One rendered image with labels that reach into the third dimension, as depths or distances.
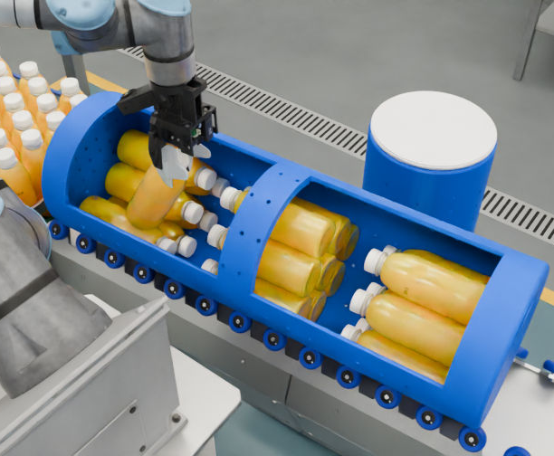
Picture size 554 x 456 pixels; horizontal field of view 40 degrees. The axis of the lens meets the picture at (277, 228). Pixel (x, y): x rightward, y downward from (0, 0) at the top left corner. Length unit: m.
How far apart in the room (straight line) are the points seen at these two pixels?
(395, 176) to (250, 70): 2.19
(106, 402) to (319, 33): 3.33
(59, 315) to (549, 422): 0.85
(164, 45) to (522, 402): 0.84
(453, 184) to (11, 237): 1.00
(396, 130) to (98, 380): 1.04
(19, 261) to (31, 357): 0.11
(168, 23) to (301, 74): 2.68
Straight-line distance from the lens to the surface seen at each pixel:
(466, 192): 1.69
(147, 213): 1.36
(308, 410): 1.42
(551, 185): 3.29
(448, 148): 1.67
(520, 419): 1.38
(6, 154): 1.60
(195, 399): 1.08
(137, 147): 1.48
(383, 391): 1.31
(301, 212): 1.26
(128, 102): 1.23
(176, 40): 1.10
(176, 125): 1.17
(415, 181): 1.64
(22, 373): 0.93
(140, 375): 0.91
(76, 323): 0.92
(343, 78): 3.72
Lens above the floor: 2.06
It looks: 45 degrees down
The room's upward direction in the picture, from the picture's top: straight up
